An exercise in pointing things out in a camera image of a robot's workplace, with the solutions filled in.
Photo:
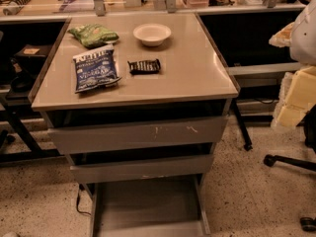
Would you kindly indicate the white bowl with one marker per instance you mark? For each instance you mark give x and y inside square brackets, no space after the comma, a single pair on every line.
[151,34]

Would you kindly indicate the grey bottom drawer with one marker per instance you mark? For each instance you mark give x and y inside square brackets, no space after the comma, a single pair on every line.
[163,207]

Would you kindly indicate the grey drawer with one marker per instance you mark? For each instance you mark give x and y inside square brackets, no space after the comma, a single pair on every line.
[143,169]
[163,207]
[134,135]

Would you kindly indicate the grey drawer cabinet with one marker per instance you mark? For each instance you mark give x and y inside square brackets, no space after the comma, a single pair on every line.
[192,83]

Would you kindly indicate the black office chair base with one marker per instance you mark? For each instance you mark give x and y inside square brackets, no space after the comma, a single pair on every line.
[308,224]

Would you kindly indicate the grey middle drawer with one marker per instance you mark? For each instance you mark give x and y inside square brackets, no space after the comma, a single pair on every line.
[143,169]

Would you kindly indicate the black box on shelf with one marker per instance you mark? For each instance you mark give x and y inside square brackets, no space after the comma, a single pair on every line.
[33,57]

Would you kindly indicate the black table leg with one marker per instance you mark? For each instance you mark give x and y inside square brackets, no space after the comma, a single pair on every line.
[242,126]

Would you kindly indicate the black striped snack bar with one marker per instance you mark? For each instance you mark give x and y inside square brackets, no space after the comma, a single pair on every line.
[144,67]

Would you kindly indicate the blue Kettle chip bag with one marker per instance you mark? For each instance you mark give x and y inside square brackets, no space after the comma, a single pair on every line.
[95,68]

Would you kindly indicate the grey top drawer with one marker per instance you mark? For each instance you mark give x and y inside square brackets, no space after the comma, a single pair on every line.
[134,135]

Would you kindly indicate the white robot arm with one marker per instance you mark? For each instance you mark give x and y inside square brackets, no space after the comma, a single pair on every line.
[297,94]

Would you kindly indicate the green chip bag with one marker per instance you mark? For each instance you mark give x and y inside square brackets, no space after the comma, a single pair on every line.
[93,35]

